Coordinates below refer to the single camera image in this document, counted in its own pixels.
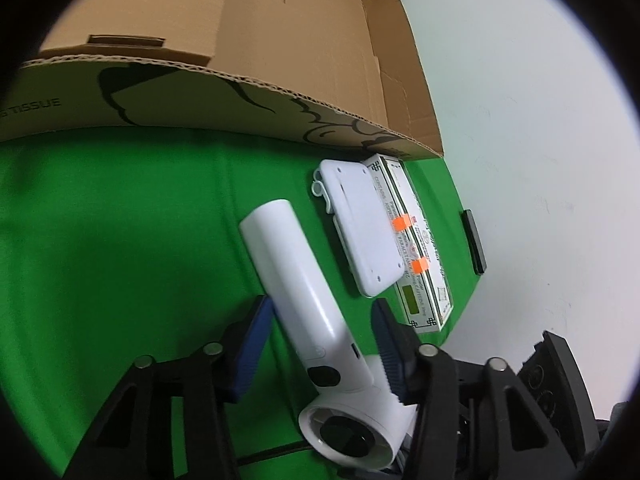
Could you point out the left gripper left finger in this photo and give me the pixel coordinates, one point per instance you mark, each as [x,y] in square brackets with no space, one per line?
[130,436]

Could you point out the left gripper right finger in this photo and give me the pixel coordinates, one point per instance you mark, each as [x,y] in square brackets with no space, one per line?
[474,421]

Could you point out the white handheld fan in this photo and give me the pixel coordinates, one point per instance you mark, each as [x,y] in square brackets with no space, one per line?
[355,421]

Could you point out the white green medicine box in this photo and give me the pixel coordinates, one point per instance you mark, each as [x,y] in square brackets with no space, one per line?
[423,290]

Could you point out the white plastic case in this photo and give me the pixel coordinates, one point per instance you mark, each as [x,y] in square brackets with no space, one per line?
[362,224]

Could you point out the small black flat device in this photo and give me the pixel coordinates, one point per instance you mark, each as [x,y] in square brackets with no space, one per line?
[475,244]

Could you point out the large cardboard box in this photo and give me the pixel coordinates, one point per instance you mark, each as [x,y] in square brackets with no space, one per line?
[338,73]

